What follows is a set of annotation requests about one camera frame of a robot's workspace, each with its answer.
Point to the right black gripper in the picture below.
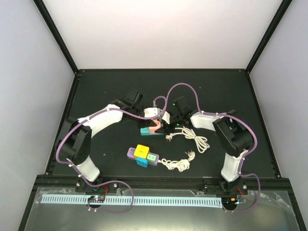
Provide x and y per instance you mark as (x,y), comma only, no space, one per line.
(168,128)

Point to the right circuit board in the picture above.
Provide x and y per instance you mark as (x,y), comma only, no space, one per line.
(233,200)

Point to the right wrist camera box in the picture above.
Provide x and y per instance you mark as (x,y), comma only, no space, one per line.
(166,117)

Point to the circuit board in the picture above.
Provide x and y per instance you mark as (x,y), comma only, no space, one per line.
(96,199)
(233,200)

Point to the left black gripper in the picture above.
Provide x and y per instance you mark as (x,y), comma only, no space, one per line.
(146,124)

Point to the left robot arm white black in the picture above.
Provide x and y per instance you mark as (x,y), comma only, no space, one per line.
(74,141)

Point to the left black frame post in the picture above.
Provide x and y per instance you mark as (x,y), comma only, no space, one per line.
(56,34)

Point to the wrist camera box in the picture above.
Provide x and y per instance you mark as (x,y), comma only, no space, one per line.
(166,117)
(151,112)

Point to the light blue slotted cable duct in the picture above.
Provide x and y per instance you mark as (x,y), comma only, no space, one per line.
(135,200)

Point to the blue cube socket adapter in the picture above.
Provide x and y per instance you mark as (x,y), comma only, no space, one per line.
(142,162)

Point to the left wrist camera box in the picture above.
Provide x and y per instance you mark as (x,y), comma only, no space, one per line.
(151,112)

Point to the purple power strip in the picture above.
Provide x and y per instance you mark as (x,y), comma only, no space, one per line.
(130,155)

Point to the left circuit board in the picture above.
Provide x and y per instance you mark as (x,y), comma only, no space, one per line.
(96,199)

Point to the green plug adapter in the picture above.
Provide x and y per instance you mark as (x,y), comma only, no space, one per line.
(151,158)

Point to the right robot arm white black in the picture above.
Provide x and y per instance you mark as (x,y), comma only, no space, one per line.
(236,137)

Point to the yellow cube socket adapter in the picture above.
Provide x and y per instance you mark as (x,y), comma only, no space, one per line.
(141,151)

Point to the pink cube socket adapter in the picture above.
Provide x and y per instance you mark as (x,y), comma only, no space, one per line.
(156,125)

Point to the right black frame post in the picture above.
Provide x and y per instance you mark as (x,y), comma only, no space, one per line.
(282,9)

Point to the black front rail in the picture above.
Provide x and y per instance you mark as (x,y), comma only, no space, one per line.
(208,186)

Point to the teal power strip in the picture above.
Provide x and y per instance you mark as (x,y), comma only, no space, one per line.
(147,132)

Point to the black frame post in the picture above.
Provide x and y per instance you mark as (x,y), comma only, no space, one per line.
(56,34)
(282,9)

